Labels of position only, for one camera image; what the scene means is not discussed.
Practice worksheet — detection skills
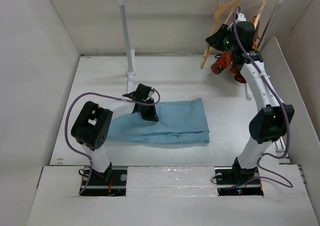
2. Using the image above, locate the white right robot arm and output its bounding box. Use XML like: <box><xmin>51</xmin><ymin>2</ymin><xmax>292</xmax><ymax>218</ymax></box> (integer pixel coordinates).
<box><xmin>206</xmin><ymin>9</ymin><xmax>295</xmax><ymax>189</ymax></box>

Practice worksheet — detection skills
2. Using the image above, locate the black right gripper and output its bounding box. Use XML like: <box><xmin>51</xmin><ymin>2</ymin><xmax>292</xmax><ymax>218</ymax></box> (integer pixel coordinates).
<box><xmin>206</xmin><ymin>22</ymin><xmax>239</xmax><ymax>53</ymax></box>

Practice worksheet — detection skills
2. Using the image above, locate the wooden hanger with garment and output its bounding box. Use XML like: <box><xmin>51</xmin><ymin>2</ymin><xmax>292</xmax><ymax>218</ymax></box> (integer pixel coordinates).
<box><xmin>250</xmin><ymin>0</ymin><xmax>267</xmax><ymax>32</ymax></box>

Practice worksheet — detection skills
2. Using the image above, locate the orange patterned garment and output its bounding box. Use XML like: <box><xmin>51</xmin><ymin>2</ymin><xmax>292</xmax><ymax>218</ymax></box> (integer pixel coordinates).
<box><xmin>210</xmin><ymin>16</ymin><xmax>260</xmax><ymax>84</ymax></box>

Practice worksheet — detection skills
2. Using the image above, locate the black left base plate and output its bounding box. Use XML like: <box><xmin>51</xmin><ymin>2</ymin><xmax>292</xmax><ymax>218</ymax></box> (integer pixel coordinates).
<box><xmin>78</xmin><ymin>167</ymin><xmax>128</xmax><ymax>197</ymax></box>

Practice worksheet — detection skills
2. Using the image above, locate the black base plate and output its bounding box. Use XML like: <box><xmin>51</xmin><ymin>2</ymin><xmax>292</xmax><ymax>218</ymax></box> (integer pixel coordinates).
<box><xmin>211</xmin><ymin>167</ymin><xmax>264</xmax><ymax>196</ymax></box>
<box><xmin>78</xmin><ymin>167</ymin><xmax>128</xmax><ymax>197</ymax></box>

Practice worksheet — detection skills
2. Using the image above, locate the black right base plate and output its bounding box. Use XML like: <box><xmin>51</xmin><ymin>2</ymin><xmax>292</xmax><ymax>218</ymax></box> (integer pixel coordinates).
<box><xmin>211</xmin><ymin>167</ymin><xmax>264</xmax><ymax>196</ymax></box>

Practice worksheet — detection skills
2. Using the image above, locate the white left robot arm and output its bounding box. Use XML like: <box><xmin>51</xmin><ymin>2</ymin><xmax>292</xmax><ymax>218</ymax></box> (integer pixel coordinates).
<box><xmin>64</xmin><ymin>83</ymin><xmax>161</xmax><ymax>185</ymax></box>

